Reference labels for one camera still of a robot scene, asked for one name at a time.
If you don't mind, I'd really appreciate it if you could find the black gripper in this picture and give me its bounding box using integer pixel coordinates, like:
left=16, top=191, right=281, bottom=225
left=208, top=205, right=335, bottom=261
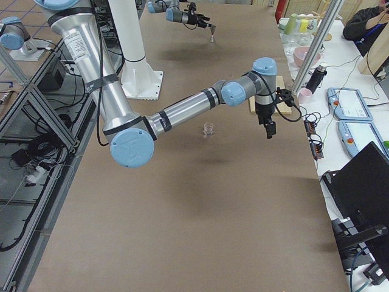
left=186, top=11, right=213, bottom=29
left=255, top=102, right=277, bottom=139

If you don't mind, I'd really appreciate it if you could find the clear glass cup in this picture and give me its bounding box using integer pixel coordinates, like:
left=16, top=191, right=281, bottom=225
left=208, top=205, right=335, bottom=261
left=203, top=122, right=214, bottom=137

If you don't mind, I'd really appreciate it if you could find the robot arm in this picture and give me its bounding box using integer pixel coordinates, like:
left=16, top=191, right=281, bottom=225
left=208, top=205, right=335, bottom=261
left=39, top=1, right=277, bottom=168
left=146, top=0, right=215, bottom=29

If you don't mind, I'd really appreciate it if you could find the pink plastic cup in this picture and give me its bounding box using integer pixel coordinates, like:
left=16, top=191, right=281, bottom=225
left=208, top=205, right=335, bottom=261
left=297, top=88, right=312, bottom=104

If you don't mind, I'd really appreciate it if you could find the green plastic cup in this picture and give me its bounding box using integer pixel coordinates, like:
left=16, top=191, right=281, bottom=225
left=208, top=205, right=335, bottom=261
left=284, top=13, right=298, bottom=35

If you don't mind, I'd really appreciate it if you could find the yellow plastic cup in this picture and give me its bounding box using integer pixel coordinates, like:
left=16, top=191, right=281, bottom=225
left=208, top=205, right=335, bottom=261
left=299, top=19, right=309, bottom=33

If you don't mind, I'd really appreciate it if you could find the bamboo cutting board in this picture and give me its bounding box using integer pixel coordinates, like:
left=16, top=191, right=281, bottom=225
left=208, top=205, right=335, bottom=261
left=248, top=75, right=292, bottom=115

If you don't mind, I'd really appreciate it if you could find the black thermos bottle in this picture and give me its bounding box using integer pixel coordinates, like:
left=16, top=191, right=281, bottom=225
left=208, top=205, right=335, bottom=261
left=306, top=63, right=328, bottom=94

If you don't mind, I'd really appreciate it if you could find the pink bowl with ice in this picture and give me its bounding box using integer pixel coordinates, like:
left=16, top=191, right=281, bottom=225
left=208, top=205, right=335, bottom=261
left=293, top=46, right=321, bottom=68

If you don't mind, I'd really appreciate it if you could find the far blue teach pendant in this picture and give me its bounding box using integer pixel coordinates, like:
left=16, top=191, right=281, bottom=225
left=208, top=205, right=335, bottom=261
left=327, top=88, right=373, bottom=121

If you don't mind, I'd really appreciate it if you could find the blue teach pendant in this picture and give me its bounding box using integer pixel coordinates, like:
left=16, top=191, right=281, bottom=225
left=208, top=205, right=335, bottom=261
left=338, top=120, right=388, bottom=158
left=327, top=88, right=373, bottom=121

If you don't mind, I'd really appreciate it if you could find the near blue teach pendant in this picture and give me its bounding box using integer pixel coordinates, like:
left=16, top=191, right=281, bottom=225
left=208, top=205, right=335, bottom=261
left=338, top=120, right=388, bottom=158

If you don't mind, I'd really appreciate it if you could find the black computer monitor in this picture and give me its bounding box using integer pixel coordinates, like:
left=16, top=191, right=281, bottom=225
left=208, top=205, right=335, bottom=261
left=322, top=142, right=388, bottom=269

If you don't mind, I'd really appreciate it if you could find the person in black jacket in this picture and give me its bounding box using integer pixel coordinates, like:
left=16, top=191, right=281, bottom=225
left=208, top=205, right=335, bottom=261
left=342, top=1, right=388, bottom=57

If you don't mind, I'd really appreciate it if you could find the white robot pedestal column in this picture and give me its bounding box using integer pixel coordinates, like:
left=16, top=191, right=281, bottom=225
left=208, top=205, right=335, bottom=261
left=109, top=0, right=164, bottom=100

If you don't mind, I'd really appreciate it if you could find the aluminium frame post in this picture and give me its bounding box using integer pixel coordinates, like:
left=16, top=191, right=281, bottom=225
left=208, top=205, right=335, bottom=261
left=291, top=0, right=345, bottom=97

